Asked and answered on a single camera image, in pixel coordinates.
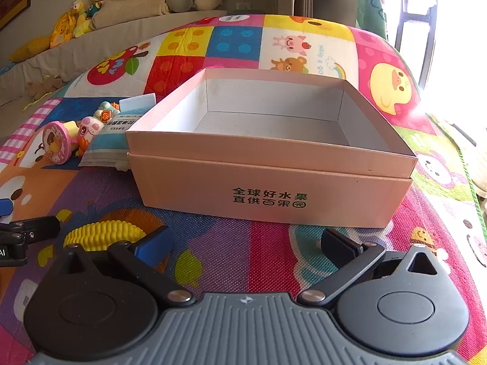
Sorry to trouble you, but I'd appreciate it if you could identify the cream cylinder toy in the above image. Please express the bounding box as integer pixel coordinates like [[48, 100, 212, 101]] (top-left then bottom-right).
[[41, 120, 80, 165]]

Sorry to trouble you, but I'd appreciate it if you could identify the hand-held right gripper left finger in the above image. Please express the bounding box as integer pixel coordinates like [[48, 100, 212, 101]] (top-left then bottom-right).
[[53, 226, 193, 305]]

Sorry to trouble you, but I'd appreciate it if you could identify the yellow cushion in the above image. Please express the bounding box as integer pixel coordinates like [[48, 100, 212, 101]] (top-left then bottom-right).
[[9, 37, 52, 62]]

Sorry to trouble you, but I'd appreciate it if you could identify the green printed cloth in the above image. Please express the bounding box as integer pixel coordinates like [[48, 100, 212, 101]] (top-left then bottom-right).
[[356, 0, 389, 41]]

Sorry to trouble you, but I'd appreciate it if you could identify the beige sofa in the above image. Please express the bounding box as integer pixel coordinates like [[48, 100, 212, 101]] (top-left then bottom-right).
[[0, 9, 244, 137]]

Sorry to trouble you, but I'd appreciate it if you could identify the yellow duck plush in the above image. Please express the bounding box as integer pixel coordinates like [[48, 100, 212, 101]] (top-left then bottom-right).
[[70, 0, 94, 38]]

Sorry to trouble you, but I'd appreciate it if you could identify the yellow corn toy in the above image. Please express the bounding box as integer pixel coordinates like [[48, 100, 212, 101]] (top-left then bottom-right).
[[63, 218, 149, 252]]

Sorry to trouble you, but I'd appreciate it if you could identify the pink pig toy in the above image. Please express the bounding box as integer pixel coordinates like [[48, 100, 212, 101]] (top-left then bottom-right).
[[75, 101, 121, 157]]

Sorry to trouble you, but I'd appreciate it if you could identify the yellow plush bag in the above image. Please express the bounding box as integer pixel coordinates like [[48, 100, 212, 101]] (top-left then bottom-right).
[[49, 9, 82, 48]]

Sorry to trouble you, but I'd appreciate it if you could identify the brown plush toy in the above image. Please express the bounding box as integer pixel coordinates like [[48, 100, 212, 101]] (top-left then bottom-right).
[[26, 78, 63, 100]]

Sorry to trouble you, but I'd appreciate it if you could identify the colourful printed play mat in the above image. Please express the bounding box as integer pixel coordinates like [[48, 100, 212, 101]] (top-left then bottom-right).
[[0, 14, 487, 365]]

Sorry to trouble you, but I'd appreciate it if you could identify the pink cardboard box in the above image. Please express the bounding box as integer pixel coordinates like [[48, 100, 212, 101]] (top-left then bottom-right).
[[125, 68, 419, 229]]

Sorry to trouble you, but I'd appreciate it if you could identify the small white box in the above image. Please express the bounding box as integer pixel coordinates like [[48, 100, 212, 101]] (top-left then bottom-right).
[[119, 93, 157, 115]]

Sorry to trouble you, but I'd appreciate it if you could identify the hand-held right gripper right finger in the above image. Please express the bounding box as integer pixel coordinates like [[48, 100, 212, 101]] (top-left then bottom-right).
[[297, 229, 451, 307]]

